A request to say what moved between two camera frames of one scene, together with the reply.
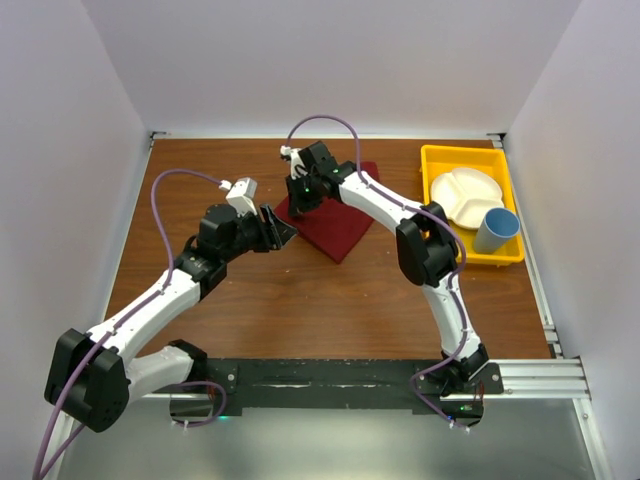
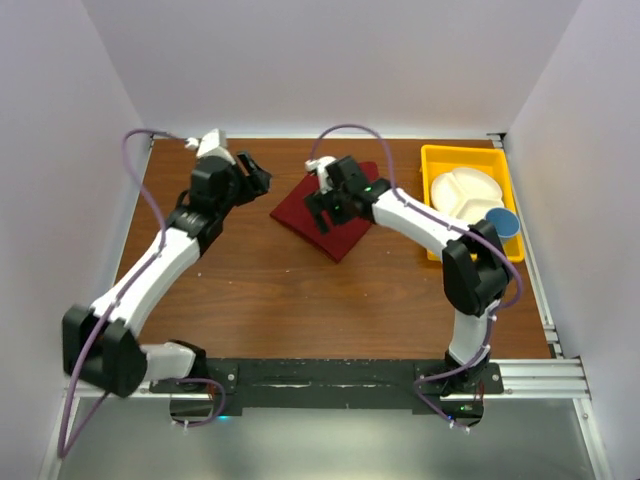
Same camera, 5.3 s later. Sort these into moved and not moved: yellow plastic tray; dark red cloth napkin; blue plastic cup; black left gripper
Moved: black left gripper
Not moved: dark red cloth napkin; yellow plastic tray; blue plastic cup
